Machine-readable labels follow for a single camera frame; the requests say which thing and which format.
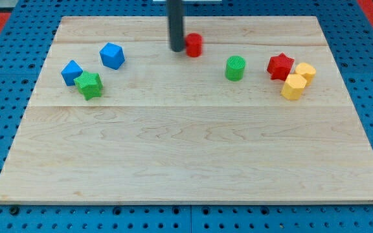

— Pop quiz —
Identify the blue cube block upper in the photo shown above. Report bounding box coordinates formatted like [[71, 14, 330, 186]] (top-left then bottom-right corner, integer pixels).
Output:
[[99, 43, 125, 70]]

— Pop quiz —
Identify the red star block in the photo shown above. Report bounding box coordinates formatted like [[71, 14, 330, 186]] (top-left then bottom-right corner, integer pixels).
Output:
[[267, 53, 295, 81]]

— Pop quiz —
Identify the yellow heart block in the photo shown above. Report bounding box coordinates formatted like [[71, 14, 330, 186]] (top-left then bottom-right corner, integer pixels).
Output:
[[295, 62, 317, 86]]

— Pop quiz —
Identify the wooden board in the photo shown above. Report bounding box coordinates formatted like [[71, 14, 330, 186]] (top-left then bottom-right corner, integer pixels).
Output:
[[0, 16, 373, 205]]

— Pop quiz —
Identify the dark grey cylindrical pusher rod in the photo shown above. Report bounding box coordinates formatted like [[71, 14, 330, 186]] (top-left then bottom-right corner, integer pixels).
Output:
[[166, 0, 185, 52]]

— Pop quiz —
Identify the blue cube block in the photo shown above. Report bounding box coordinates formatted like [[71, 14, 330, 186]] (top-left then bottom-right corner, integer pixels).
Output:
[[61, 60, 83, 86], [99, 43, 125, 70]]

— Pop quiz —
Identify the green star block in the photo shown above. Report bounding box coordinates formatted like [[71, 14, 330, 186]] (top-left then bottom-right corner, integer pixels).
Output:
[[73, 71, 103, 100]]

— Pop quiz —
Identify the yellow hexagon block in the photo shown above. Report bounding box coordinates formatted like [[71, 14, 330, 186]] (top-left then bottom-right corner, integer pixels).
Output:
[[280, 74, 307, 100]]

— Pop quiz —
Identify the blue cube block left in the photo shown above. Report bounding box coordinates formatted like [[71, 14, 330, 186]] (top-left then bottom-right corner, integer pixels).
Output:
[[61, 60, 83, 86]]

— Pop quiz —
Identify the red cylinder block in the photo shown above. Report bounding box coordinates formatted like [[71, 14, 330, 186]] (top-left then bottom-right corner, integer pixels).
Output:
[[185, 33, 203, 58]]

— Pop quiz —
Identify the green cylinder block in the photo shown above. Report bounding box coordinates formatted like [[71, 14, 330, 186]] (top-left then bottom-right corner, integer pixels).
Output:
[[225, 56, 246, 82]]

